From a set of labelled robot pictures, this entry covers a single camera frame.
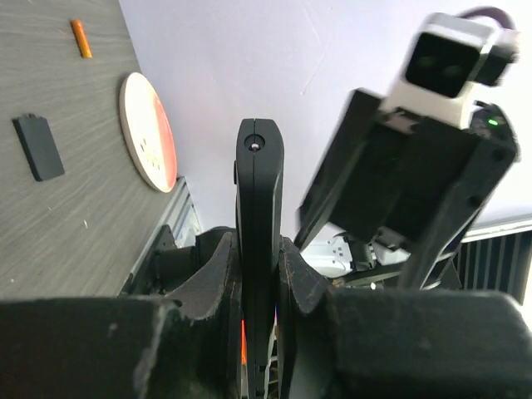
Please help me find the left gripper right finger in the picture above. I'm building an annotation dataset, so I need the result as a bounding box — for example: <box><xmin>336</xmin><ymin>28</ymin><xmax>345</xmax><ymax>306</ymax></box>
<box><xmin>277</xmin><ymin>239</ymin><xmax>531</xmax><ymax>398</ymax></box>

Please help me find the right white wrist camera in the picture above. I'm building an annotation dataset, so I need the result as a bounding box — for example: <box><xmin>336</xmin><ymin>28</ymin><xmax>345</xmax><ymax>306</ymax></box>
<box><xmin>379</xmin><ymin>6</ymin><xmax>520</xmax><ymax>129</ymax></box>

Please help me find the pink white plate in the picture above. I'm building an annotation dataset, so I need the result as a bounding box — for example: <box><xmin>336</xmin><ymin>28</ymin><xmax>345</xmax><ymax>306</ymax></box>
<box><xmin>119</xmin><ymin>72</ymin><xmax>178</xmax><ymax>193</ymax></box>

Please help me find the orange battery right side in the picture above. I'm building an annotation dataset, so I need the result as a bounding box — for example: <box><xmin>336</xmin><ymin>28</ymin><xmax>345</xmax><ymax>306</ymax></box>
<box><xmin>71</xmin><ymin>19</ymin><xmax>92</xmax><ymax>58</ymax></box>

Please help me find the black remote control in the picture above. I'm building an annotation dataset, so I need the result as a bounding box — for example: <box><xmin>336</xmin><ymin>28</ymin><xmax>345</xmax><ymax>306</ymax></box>
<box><xmin>234</xmin><ymin>118</ymin><xmax>284</xmax><ymax>398</ymax></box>

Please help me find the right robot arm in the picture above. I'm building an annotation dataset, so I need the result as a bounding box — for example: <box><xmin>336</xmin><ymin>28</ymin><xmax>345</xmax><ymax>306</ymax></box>
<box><xmin>295</xmin><ymin>90</ymin><xmax>519</xmax><ymax>288</ymax></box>

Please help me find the black battery cover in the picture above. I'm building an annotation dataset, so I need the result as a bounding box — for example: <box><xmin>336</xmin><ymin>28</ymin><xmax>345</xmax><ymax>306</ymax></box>
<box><xmin>12</xmin><ymin>114</ymin><xmax>65</xmax><ymax>181</ymax></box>

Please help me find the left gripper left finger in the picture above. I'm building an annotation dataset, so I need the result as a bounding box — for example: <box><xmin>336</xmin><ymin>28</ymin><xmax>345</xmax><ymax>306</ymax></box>
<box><xmin>1</xmin><ymin>234</ymin><xmax>241</xmax><ymax>398</ymax></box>

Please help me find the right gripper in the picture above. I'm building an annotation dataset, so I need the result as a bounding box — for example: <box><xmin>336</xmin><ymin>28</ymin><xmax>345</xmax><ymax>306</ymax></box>
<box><xmin>294</xmin><ymin>89</ymin><xmax>518</xmax><ymax>289</ymax></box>

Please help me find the red battery cluster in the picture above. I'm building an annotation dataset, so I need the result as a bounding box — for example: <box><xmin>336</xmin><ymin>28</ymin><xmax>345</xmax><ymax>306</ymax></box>
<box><xmin>241</xmin><ymin>319</ymin><xmax>247</xmax><ymax>366</ymax></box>

